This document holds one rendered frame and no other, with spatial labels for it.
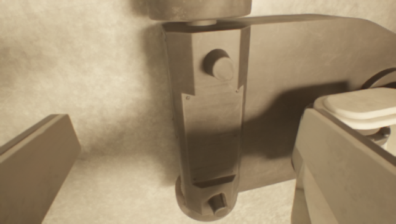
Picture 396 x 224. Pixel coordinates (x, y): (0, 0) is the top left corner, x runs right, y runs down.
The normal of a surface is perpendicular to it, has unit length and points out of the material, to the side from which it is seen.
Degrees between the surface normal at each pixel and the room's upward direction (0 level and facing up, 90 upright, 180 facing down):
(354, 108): 90
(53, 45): 0
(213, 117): 0
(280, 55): 0
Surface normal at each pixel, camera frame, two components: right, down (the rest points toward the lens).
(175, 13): -0.40, 0.50
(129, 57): 0.22, 0.47
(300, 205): -0.04, -0.87
